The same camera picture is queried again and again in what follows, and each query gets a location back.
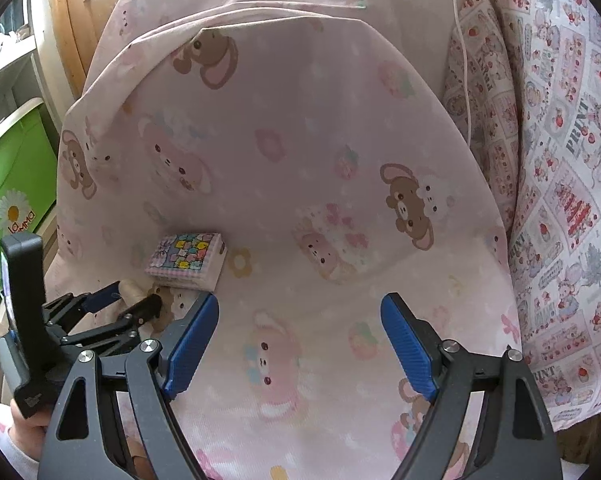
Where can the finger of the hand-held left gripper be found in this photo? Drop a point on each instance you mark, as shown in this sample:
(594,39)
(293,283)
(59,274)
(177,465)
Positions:
(100,297)
(125,322)

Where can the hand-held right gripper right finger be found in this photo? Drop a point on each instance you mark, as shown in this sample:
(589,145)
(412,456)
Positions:
(408,345)

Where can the pink animal print cloth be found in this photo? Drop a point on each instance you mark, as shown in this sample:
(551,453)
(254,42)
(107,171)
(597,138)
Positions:
(305,185)

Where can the wooden door panel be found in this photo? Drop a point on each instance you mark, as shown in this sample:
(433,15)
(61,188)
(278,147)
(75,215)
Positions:
(75,35)

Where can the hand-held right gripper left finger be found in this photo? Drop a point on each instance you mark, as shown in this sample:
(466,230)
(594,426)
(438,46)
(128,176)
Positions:
(190,350)

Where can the person's left hand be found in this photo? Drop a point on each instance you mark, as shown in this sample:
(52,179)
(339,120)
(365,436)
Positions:
(23,422)

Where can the green plastic storage box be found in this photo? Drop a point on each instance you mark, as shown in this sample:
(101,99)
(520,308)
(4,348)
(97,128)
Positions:
(15,175)

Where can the printed pocket tissue pack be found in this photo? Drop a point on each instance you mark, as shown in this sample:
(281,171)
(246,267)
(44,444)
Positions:
(185,260)

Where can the cream thread spool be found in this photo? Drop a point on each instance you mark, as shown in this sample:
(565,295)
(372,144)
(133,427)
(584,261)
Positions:
(130,294)

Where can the strawberry print blanket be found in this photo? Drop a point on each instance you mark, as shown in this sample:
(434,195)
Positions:
(555,160)

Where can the person's left forearm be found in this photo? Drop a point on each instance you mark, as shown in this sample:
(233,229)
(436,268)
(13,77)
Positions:
(5,452)

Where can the white shelf unit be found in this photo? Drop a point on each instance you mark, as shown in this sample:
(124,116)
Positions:
(23,62)

